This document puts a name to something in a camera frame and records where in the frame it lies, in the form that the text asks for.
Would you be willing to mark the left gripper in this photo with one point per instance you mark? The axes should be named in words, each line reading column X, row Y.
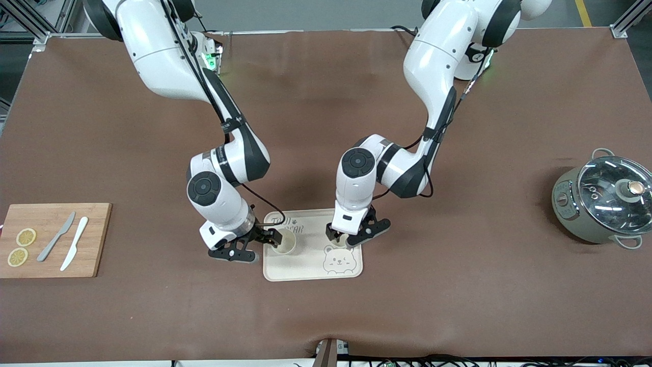
column 333, row 235

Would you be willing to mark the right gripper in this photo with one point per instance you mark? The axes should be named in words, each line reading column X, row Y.
column 261, row 234

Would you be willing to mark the white IKEA cup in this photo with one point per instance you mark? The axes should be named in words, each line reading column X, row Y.
column 286, row 244
column 340, row 240

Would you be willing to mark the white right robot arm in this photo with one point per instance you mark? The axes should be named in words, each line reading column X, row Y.
column 163, row 51

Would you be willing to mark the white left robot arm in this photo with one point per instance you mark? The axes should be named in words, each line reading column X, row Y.
column 433, row 56

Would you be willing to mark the cream bear print tray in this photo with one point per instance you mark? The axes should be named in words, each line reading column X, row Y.
column 305, row 265

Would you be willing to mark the wooden cutting board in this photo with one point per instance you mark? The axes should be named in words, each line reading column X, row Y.
column 97, row 239

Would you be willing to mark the white plastic knife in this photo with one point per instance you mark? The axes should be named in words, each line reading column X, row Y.
column 75, row 242

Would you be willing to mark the grey plastic knife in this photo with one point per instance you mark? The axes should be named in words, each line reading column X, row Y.
column 53, row 240

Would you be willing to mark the grey pot with glass lid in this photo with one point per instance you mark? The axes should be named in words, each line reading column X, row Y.
column 568, row 214

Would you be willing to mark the lemon slice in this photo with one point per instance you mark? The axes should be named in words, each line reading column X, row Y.
column 18, row 257
column 26, row 237

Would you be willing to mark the glass pot lid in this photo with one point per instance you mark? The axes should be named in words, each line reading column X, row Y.
column 601, row 199

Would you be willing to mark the grey metal bracket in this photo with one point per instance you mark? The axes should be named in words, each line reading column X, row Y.
column 328, row 354

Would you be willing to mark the aluminium frame profile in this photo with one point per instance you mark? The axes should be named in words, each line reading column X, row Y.
column 629, row 18
column 30, row 23

